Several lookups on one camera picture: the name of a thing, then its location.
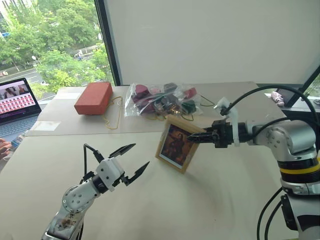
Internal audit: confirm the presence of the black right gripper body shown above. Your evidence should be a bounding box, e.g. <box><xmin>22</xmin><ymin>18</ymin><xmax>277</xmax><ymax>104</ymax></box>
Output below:
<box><xmin>211</xmin><ymin>119</ymin><xmax>235</xmax><ymax>149</ymax></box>

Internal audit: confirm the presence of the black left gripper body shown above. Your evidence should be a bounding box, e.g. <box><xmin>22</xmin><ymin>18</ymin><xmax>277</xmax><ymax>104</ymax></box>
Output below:
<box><xmin>111</xmin><ymin>173</ymin><xmax>131</xmax><ymax>193</ymax></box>

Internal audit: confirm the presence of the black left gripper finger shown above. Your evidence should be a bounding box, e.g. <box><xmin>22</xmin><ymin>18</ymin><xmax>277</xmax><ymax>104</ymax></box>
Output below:
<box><xmin>107</xmin><ymin>143</ymin><xmax>137</xmax><ymax>159</ymax></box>
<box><xmin>124</xmin><ymin>161</ymin><xmax>151</xmax><ymax>187</ymax></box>

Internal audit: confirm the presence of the wooden picture frame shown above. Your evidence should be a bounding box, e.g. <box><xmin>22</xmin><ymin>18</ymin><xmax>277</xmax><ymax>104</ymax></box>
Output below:
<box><xmin>155</xmin><ymin>114</ymin><xmax>205</xmax><ymax>175</ymax></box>

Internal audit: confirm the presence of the bystander bare hand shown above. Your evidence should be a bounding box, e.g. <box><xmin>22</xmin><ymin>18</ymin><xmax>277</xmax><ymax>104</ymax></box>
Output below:
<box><xmin>0</xmin><ymin>137</ymin><xmax>13</xmax><ymax>161</ymax></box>

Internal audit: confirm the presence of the clear bag of coloured blocks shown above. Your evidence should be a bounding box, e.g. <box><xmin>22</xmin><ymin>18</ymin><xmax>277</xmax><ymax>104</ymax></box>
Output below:
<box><xmin>123</xmin><ymin>82</ymin><xmax>205</xmax><ymax>119</ymax></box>

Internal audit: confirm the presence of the red brick block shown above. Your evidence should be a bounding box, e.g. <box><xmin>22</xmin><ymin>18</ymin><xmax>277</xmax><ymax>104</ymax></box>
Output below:
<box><xmin>73</xmin><ymin>82</ymin><xmax>114</xmax><ymax>116</ymax></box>

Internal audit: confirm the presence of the pink small object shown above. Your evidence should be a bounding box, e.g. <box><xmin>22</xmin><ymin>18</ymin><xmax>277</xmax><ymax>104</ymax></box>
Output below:
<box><xmin>270</xmin><ymin>90</ymin><xmax>285</xmax><ymax>106</ymax></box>

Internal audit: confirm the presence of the dark tablet device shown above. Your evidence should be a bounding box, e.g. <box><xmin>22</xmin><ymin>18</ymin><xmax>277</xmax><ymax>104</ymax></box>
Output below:
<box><xmin>274</xmin><ymin>87</ymin><xmax>305</xmax><ymax>109</ymax></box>

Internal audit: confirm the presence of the blue printed small packet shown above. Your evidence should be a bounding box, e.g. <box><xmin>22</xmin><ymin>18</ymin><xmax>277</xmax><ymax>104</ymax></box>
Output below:
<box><xmin>11</xmin><ymin>134</ymin><xmax>26</xmax><ymax>149</ymax></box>

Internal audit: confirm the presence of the open laptop computer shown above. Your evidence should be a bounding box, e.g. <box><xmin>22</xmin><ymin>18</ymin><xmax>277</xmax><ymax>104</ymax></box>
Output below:
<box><xmin>0</xmin><ymin>77</ymin><xmax>42</xmax><ymax>146</ymax></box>

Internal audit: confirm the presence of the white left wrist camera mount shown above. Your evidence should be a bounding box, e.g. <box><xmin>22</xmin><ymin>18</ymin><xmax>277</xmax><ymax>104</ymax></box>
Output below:
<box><xmin>95</xmin><ymin>157</ymin><xmax>125</xmax><ymax>193</ymax></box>

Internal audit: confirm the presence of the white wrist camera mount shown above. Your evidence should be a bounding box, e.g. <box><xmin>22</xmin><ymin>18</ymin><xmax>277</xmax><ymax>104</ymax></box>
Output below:
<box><xmin>95</xmin><ymin>157</ymin><xmax>125</xmax><ymax>193</ymax></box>
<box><xmin>213</xmin><ymin>97</ymin><xmax>242</xmax><ymax>146</ymax></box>

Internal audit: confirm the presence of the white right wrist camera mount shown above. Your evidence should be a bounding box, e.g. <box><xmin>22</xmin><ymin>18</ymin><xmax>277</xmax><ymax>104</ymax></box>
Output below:
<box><xmin>213</xmin><ymin>97</ymin><xmax>242</xmax><ymax>146</ymax></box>

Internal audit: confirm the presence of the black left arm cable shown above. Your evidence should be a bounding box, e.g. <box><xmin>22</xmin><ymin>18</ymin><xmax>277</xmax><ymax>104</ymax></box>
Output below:
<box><xmin>79</xmin><ymin>143</ymin><xmax>104</xmax><ymax>185</ymax></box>

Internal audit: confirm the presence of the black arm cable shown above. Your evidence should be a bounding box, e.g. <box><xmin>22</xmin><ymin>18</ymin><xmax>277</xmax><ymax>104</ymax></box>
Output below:
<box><xmin>79</xmin><ymin>143</ymin><xmax>104</xmax><ymax>185</ymax></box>
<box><xmin>219</xmin><ymin>85</ymin><xmax>318</xmax><ymax>156</ymax></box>

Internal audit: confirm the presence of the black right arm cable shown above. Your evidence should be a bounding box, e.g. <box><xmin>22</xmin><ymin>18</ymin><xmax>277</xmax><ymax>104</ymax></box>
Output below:
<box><xmin>219</xmin><ymin>85</ymin><xmax>318</xmax><ymax>156</ymax></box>

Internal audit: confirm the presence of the black robot body cable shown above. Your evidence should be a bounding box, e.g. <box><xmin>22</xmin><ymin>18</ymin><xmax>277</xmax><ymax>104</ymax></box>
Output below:
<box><xmin>256</xmin><ymin>186</ymin><xmax>285</xmax><ymax>240</ymax></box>

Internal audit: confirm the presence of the black window frame post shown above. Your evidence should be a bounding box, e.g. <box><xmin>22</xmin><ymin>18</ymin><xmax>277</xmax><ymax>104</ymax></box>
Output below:
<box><xmin>94</xmin><ymin>0</ymin><xmax>124</xmax><ymax>86</ymax></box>

